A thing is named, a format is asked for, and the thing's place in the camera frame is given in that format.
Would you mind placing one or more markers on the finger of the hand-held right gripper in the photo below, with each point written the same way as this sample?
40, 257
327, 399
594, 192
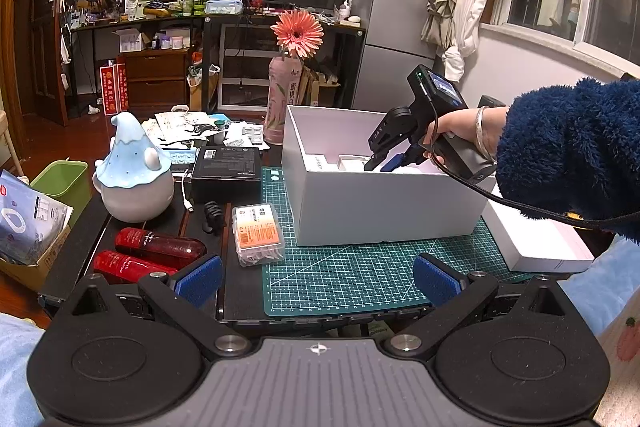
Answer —
374, 162
400, 162

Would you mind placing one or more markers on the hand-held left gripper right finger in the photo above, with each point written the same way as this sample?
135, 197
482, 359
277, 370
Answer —
437, 279

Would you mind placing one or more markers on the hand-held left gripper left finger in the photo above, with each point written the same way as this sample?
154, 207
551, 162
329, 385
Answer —
200, 279

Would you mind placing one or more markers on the white storage box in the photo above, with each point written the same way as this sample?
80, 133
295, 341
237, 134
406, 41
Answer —
380, 207

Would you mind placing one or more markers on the white box lid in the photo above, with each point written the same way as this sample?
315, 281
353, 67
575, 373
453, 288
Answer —
540, 242

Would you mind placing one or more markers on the black slatted desktop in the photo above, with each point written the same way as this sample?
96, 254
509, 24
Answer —
242, 279

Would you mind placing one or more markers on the person's right hand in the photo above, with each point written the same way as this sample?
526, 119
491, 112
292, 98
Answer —
452, 124

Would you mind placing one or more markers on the red bottle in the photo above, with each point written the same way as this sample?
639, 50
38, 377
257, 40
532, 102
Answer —
130, 264
160, 244

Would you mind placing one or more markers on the black hair claw clip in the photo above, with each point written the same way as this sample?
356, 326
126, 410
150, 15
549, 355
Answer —
212, 217

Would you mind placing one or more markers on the clear box with orange label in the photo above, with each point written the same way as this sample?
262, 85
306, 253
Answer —
257, 234

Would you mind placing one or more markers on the green cutting mat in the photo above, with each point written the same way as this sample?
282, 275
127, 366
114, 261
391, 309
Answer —
350, 277

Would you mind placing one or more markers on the flat cardboard boxes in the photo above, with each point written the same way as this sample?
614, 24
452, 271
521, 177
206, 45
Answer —
320, 89

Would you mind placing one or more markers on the silver refrigerator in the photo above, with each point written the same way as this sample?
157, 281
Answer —
395, 7

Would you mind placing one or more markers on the pink tea bottle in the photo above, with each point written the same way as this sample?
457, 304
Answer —
282, 107

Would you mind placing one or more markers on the black product box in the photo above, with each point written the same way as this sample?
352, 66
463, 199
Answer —
225, 172

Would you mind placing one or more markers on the white pump bottle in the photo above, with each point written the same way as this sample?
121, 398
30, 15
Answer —
344, 9

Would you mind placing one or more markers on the blue wave printed packet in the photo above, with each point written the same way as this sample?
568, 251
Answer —
180, 156

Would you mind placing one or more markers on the blue white ceramic gnome jar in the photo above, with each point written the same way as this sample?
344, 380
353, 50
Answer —
135, 172

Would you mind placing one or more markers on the silver blister pack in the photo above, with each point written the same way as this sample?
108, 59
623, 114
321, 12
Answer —
235, 141
247, 129

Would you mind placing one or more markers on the small green-capped bottle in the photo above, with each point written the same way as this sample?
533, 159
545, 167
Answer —
220, 132

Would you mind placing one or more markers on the horse printed paper packet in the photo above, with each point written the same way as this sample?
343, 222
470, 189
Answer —
195, 127
155, 127

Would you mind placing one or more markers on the cardboard box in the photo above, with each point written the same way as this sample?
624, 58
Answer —
45, 262

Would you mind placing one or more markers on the blue card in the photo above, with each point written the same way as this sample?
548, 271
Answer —
220, 117

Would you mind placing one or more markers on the light blue cloth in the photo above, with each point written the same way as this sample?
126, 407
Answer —
600, 277
20, 367

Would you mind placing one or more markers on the green plastic bin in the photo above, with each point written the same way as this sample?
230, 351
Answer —
60, 179

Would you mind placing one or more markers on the small floor bowl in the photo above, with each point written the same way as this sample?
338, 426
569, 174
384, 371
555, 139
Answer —
180, 108

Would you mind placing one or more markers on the blue-grey snack pouch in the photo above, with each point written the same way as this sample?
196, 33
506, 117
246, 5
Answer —
30, 217

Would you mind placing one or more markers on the black corner desk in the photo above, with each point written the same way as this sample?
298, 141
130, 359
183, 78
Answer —
235, 18

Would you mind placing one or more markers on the wooden drawer cabinet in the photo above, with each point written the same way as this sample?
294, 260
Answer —
155, 82

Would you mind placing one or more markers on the white peach-printed cloth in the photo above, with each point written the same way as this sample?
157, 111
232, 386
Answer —
622, 372

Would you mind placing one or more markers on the red gold-printed box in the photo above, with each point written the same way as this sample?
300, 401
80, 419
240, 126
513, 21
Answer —
121, 84
107, 89

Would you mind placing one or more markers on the clear blue storage case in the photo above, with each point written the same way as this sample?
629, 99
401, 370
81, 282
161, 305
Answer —
224, 7

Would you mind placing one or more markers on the cream chair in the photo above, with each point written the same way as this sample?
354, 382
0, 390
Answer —
5, 142

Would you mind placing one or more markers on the green lidded cup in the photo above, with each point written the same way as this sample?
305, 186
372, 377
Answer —
188, 2

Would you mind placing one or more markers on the white open carton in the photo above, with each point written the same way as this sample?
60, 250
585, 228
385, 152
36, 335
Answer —
131, 41

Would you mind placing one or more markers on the wooden door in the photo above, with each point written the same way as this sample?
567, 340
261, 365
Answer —
35, 7

